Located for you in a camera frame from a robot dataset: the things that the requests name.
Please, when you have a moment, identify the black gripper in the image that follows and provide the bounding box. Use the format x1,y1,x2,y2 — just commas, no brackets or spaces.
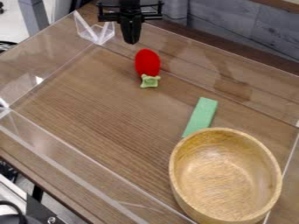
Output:
96,0,164,44

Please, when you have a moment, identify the red plush strawberry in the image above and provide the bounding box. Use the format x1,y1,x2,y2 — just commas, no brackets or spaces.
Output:
135,49,162,88

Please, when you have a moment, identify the grey table leg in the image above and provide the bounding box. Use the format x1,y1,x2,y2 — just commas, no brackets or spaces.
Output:
18,0,50,36

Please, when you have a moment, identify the green rectangular block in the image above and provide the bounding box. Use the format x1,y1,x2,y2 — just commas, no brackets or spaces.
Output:
182,97,219,137

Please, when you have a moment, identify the wooden bowl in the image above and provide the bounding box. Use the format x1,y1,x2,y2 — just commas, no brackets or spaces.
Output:
168,128,283,224

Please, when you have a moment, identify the clear acrylic tray enclosure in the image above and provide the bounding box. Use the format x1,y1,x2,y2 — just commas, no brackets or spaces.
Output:
0,17,299,224

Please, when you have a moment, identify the black metal bracket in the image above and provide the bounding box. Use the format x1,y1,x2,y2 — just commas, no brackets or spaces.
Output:
26,196,67,224

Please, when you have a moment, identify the black cable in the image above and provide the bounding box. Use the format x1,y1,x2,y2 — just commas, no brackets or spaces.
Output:
0,200,28,224

